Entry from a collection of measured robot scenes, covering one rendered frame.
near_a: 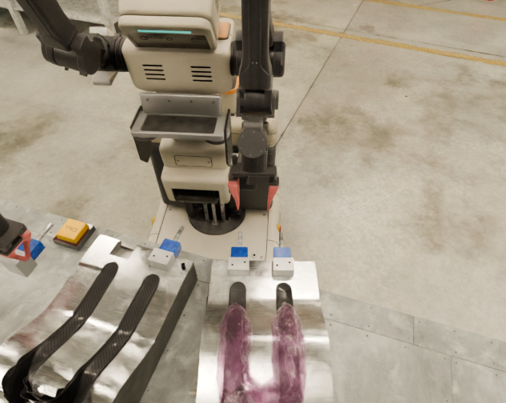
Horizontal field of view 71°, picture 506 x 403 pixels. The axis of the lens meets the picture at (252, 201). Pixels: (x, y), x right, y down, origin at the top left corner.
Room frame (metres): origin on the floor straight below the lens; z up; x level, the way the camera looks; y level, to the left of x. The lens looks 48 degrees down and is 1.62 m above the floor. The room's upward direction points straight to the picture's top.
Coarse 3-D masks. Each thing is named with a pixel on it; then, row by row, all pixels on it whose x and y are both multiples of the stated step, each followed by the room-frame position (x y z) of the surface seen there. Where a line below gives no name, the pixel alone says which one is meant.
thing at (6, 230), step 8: (0, 216) 0.45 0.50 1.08; (0, 224) 0.43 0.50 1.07; (8, 224) 0.45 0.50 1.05; (16, 224) 0.45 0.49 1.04; (0, 232) 0.42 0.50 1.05; (8, 232) 0.43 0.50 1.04; (16, 232) 0.43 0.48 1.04; (24, 232) 0.44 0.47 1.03; (0, 240) 0.41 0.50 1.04; (8, 240) 0.41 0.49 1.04; (0, 248) 0.39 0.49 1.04; (8, 248) 0.40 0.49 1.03
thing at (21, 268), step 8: (48, 224) 0.53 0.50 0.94; (32, 240) 0.48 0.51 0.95; (40, 240) 0.49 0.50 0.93; (32, 248) 0.46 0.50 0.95; (40, 248) 0.47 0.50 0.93; (0, 256) 0.43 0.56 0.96; (32, 256) 0.45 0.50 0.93; (8, 264) 0.41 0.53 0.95; (16, 264) 0.41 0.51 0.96; (24, 264) 0.42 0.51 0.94; (32, 264) 0.43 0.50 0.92; (16, 272) 0.41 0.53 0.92; (24, 272) 0.41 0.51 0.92
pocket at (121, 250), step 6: (120, 240) 0.52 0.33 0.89; (114, 246) 0.50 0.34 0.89; (120, 246) 0.52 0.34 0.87; (126, 246) 0.51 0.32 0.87; (132, 246) 0.51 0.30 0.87; (114, 252) 0.49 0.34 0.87; (120, 252) 0.50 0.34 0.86; (126, 252) 0.50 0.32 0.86; (132, 252) 0.50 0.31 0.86; (126, 258) 0.48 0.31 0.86
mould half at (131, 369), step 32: (96, 256) 0.47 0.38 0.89; (64, 288) 0.39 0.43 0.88; (128, 288) 0.39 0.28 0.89; (160, 288) 0.39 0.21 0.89; (192, 288) 0.43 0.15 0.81; (64, 320) 0.31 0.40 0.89; (96, 320) 0.32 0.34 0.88; (160, 320) 0.32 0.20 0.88; (0, 352) 0.23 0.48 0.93; (64, 352) 0.24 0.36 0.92; (128, 352) 0.24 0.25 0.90; (160, 352) 0.27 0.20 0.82; (0, 384) 0.18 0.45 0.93; (64, 384) 0.18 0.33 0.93; (96, 384) 0.18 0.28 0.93; (128, 384) 0.18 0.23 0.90
